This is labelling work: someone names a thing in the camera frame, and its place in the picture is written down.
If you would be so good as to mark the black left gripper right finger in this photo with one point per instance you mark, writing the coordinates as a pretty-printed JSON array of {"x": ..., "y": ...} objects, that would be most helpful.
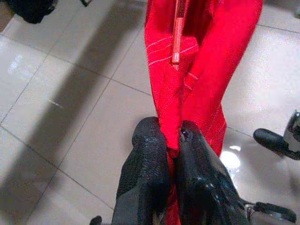
[{"x": 201, "y": 182}]

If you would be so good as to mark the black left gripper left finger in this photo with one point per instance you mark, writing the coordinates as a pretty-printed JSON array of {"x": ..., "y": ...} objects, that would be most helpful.
[{"x": 143, "y": 168}]

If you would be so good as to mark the red shirt thin white stripes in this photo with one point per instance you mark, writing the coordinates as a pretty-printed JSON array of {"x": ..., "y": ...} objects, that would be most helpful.
[{"x": 211, "y": 70}]

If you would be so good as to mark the red plastic hanger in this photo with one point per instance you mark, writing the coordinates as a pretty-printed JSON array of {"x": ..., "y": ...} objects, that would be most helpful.
[{"x": 178, "y": 42}]

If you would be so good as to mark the black bulky object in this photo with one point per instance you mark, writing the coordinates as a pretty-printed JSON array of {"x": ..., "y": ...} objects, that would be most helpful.
[{"x": 30, "y": 9}]

